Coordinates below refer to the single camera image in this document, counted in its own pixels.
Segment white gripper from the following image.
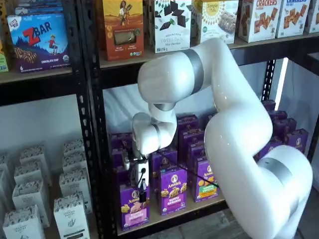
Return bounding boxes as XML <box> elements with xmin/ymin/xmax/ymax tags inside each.
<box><xmin>131</xmin><ymin>155</ymin><xmax>151</xmax><ymax>203</ymax></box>

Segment purple Annie's box pink patch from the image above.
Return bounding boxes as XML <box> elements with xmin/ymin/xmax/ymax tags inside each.
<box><xmin>119</xmin><ymin>183</ymin><xmax>152</xmax><ymax>232</ymax></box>

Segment purple Annie's bunny grahams box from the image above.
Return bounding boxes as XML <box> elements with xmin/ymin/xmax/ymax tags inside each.
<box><xmin>159</xmin><ymin>166</ymin><xmax>188</xmax><ymax>217</ymax></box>

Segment purple Annie's box green patch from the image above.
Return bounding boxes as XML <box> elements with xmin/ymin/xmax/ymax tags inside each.
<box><xmin>195</xmin><ymin>154</ymin><xmax>224</xmax><ymax>204</ymax></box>

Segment purple Annie's box brown bunnies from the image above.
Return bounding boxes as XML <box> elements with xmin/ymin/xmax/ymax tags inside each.
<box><xmin>254</xmin><ymin>136</ymin><xmax>284</xmax><ymax>161</ymax></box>

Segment orange box with woman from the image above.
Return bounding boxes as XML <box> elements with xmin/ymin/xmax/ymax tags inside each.
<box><xmin>102</xmin><ymin>0</ymin><xmax>145</xmax><ymax>62</ymax></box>

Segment Simple Mills sweet thins box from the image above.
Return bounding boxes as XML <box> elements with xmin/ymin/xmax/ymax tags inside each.
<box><xmin>153</xmin><ymin>0</ymin><xmax>192</xmax><ymax>54</ymax></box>

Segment blue Z Bar box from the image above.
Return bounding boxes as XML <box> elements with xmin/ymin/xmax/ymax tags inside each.
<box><xmin>6</xmin><ymin>12</ymin><xmax>71</xmax><ymax>74</ymax></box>
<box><xmin>13</xmin><ymin>0</ymin><xmax>64</xmax><ymax>15</ymax></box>

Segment Simple Mills bars box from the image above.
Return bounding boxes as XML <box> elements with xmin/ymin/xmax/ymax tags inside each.
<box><xmin>193</xmin><ymin>0</ymin><xmax>239</xmax><ymax>45</ymax></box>

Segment yellow Bobo's box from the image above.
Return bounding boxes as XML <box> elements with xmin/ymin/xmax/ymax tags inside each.
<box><xmin>0</xmin><ymin>0</ymin><xmax>9</xmax><ymax>73</ymax></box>

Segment pretzel crackers cheddar box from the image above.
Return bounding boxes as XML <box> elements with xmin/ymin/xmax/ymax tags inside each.
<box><xmin>238</xmin><ymin>0</ymin><xmax>283</xmax><ymax>43</ymax></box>

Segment pretzel crackers sea salt box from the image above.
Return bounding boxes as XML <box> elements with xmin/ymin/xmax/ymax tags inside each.
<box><xmin>276</xmin><ymin>0</ymin><xmax>312</xmax><ymax>39</ymax></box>

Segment white cracker box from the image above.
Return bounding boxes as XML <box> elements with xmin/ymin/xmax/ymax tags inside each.
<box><xmin>305</xmin><ymin>0</ymin><xmax>319</xmax><ymax>34</ymax></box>

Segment white patterned carton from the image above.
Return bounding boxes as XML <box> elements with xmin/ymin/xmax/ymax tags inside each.
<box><xmin>61</xmin><ymin>152</ymin><xmax>88</xmax><ymax>175</ymax></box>
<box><xmin>13</xmin><ymin>161</ymin><xmax>50</xmax><ymax>186</ymax></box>
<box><xmin>53</xmin><ymin>191</ymin><xmax>91</xmax><ymax>239</ymax></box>
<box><xmin>11</xmin><ymin>181</ymin><xmax>51</xmax><ymax>228</ymax></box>
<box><xmin>2</xmin><ymin>204</ymin><xmax>46</xmax><ymax>239</ymax></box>
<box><xmin>19</xmin><ymin>144</ymin><xmax>48</xmax><ymax>165</ymax></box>
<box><xmin>0</xmin><ymin>153</ymin><xmax>13</xmax><ymax>175</ymax></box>
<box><xmin>58</xmin><ymin>171</ymin><xmax>92</xmax><ymax>214</ymax></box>
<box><xmin>62</xmin><ymin>139</ymin><xmax>86</xmax><ymax>157</ymax></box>

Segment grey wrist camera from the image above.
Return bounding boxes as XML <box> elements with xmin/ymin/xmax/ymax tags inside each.
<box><xmin>121</xmin><ymin>151</ymin><xmax>132</xmax><ymax>172</ymax></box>

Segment black metal frame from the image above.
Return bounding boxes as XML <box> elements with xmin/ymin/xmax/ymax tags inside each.
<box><xmin>306</xmin><ymin>52</ymin><xmax>319</xmax><ymax>170</ymax></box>

